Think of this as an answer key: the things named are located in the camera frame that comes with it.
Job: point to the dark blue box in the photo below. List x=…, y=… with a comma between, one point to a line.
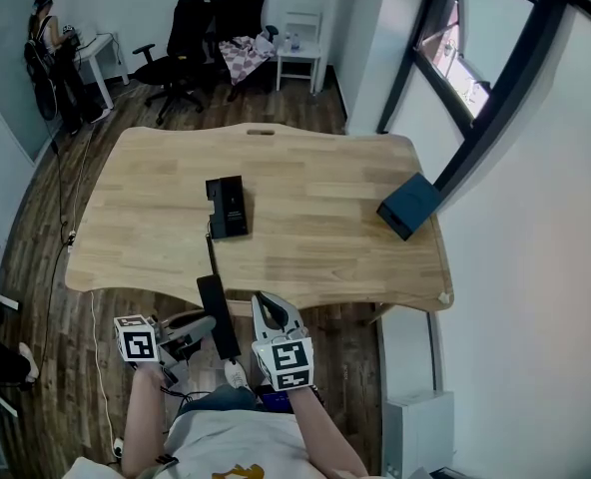
x=409, y=205

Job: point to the person's left forearm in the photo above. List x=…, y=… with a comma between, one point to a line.
x=143, y=417

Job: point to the white wooden chair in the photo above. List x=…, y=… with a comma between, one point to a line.
x=300, y=53

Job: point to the white shoe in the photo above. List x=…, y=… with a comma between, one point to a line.
x=236, y=374

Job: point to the white cabinet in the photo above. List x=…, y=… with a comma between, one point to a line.
x=415, y=432

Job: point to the white desk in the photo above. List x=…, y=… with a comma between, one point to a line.
x=98, y=48

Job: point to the white power strip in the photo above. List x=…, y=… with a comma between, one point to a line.
x=70, y=241

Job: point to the black window frame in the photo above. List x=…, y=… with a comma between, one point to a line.
x=480, y=118

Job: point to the black office chair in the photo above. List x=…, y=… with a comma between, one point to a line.
x=240, y=8
x=180, y=53

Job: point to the blue jeans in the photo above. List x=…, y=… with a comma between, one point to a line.
x=220, y=398

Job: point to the person's right forearm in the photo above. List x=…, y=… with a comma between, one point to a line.
x=320, y=432

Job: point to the black device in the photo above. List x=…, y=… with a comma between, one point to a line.
x=229, y=207

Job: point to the clear plastic bottle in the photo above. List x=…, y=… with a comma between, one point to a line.
x=287, y=43

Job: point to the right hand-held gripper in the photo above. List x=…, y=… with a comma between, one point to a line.
x=288, y=362

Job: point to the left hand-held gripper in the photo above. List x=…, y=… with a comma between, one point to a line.
x=138, y=344

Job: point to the checkered blanket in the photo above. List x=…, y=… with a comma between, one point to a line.
x=243, y=58

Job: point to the clear corner guard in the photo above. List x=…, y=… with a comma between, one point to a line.
x=444, y=298

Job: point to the black clip microphone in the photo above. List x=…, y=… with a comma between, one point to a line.
x=167, y=459

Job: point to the black metal frame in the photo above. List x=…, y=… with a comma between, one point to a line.
x=450, y=473

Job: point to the black telephone handset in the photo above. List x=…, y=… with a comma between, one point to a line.
x=218, y=312

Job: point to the white printed shirt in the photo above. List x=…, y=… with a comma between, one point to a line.
x=235, y=442

